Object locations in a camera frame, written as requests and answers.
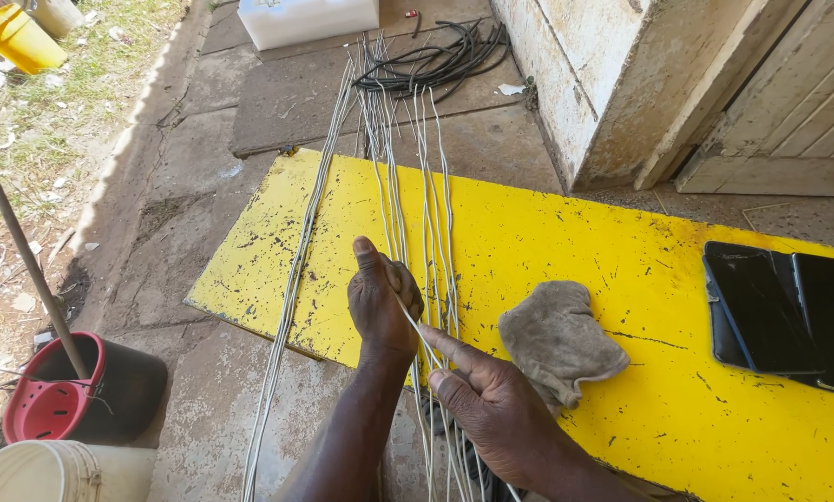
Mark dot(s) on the person's right hand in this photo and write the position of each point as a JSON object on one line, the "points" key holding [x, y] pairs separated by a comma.
{"points": [[500, 418]]}

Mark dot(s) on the weathered wooden door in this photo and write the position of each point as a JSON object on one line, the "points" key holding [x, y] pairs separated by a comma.
{"points": [[793, 118]]}

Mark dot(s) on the white plastic bucket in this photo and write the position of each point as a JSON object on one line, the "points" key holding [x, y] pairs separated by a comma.
{"points": [[47, 474]]}

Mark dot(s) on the yellow painted board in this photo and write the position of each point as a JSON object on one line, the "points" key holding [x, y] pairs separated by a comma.
{"points": [[667, 334]]}

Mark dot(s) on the thin metal pole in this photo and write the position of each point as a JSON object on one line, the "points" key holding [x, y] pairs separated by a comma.
{"points": [[30, 258]]}

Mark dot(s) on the person's left hand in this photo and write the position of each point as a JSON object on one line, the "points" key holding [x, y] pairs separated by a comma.
{"points": [[378, 314]]}

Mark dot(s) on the white paper scrap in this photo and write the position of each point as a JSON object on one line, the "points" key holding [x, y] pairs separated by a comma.
{"points": [[510, 89]]}

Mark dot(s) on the white plastic box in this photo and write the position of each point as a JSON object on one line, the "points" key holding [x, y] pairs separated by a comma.
{"points": [[305, 21]]}

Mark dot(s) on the red and black pot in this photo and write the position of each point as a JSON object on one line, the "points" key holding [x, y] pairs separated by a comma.
{"points": [[103, 390]]}

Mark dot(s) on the yellow jerrycan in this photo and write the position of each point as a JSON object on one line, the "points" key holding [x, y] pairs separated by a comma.
{"points": [[16, 38]]}

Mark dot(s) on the pale plastic container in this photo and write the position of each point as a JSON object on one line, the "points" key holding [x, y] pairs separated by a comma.
{"points": [[56, 15]]}

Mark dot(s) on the black smartphone with blue edge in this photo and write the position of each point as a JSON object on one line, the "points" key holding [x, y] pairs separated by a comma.
{"points": [[758, 307]]}

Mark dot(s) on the grey rag cloth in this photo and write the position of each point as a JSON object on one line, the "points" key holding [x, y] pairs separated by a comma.
{"points": [[560, 341]]}

